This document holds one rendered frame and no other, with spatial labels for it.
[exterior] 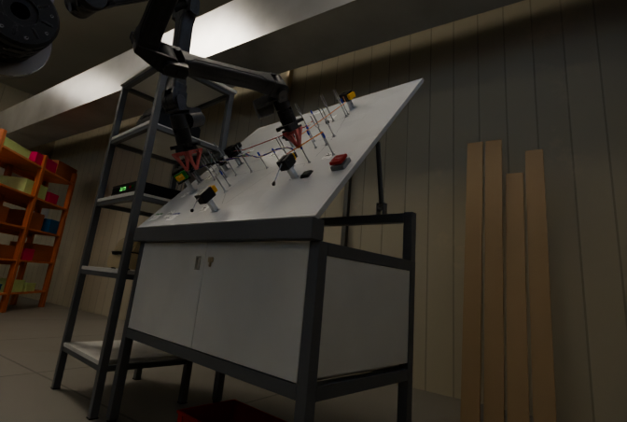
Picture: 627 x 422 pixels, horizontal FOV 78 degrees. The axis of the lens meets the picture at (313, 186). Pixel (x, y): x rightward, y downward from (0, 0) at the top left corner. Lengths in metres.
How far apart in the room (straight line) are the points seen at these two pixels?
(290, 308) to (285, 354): 0.13
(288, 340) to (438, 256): 2.14
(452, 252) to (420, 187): 0.60
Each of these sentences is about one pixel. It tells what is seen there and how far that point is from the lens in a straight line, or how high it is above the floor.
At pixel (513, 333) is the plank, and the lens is 2.59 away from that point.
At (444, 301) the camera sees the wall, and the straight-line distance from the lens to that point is 3.17.
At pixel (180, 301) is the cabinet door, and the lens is 1.71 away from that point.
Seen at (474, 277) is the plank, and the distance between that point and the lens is 2.66.
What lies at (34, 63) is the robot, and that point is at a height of 1.09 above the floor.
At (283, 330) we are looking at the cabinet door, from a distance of 1.23.
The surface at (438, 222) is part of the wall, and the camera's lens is 3.23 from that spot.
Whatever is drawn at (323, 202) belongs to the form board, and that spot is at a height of 0.92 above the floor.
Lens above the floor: 0.67
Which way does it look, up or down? 14 degrees up
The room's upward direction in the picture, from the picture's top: 5 degrees clockwise
